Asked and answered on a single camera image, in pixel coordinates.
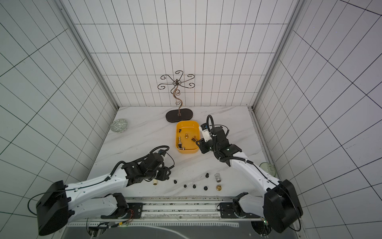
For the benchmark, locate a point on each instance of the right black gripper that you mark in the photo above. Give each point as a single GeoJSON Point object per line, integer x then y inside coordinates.
{"type": "Point", "coordinates": [204, 145]}

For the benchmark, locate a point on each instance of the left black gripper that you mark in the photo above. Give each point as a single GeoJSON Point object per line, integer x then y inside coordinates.
{"type": "Point", "coordinates": [163, 176]}

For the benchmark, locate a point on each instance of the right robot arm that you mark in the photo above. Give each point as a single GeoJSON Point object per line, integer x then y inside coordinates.
{"type": "Point", "coordinates": [262, 185]}

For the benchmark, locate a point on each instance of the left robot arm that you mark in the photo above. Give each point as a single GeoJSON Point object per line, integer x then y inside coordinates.
{"type": "Point", "coordinates": [98, 197]}

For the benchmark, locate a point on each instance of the yellow plastic storage box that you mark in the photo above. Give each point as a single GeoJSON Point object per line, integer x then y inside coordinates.
{"type": "Point", "coordinates": [192, 129]}

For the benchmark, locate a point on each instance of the metal jewelry stand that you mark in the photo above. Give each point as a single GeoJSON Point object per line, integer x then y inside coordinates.
{"type": "Point", "coordinates": [180, 114]}

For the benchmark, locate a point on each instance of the green glass cup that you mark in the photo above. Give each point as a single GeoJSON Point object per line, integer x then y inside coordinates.
{"type": "Point", "coordinates": [269, 168]}

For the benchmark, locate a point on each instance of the aluminium mounting rail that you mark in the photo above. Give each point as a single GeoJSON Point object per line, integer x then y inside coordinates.
{"type": "Point", "coordinates": [179, 209]}

